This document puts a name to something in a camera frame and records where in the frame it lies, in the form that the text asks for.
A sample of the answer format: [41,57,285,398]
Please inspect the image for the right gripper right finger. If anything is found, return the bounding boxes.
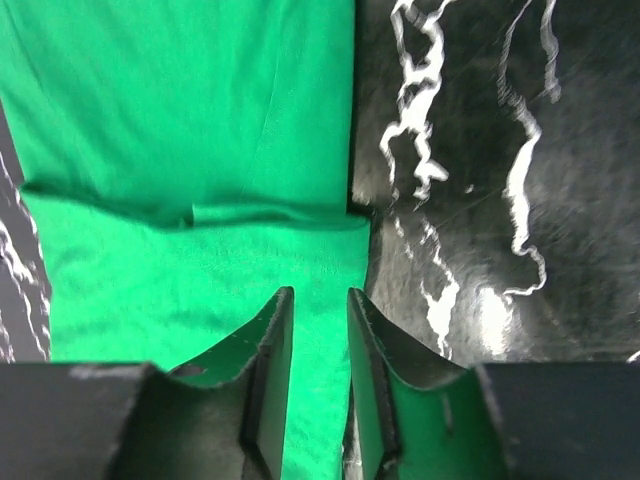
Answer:
[347,288,639,479]

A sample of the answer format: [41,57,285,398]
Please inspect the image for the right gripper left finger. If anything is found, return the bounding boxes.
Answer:
[1,287,294,479]

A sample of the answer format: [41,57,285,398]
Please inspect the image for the green t shirt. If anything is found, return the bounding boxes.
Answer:
[1,1,370,479]

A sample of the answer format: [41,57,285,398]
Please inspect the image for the black marble pattern mat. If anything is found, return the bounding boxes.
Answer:
[0,0,640,480]

